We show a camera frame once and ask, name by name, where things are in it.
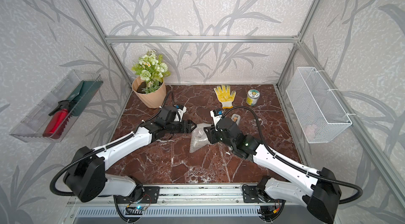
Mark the green white artificial flowers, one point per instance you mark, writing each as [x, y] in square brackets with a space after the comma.
[151, 69]

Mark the dark green trowel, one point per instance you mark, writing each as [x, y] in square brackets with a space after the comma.
[80, 97]

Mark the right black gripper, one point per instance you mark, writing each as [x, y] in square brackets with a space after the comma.
[211, 134]

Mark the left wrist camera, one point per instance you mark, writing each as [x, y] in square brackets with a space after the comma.
[181, 110]

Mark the clear bubble wrap sheet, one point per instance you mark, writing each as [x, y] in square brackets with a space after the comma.
[199, 137]

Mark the yellow white work glove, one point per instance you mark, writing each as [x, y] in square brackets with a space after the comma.
[225, 96]

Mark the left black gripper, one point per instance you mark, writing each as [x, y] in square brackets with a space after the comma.
[189, 130]

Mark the red spray bottle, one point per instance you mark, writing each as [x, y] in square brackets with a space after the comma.
[59, 119]

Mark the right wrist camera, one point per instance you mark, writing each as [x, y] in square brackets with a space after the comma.
[216, 115]

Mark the sunflower label tin can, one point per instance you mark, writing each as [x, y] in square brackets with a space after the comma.
[253, 96]

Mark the clear plastic wall bin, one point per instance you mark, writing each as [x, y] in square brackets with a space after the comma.
[31, 128]

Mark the beige ribbed flower pot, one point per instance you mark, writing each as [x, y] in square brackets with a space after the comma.
[152, 100]

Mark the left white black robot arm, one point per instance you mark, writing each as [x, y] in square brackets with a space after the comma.
[86, 178]

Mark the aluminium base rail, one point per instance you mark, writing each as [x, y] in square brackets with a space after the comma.
[202, 197]

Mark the white wire mesh basket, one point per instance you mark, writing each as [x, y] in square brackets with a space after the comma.
[318, 111]

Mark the aluminium cage frame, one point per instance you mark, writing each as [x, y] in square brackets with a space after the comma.
[392, 178]

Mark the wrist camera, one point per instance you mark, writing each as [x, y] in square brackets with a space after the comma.
[181, 110]
[216, 115]

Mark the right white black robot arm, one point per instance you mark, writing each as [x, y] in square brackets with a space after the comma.
[317, 190]

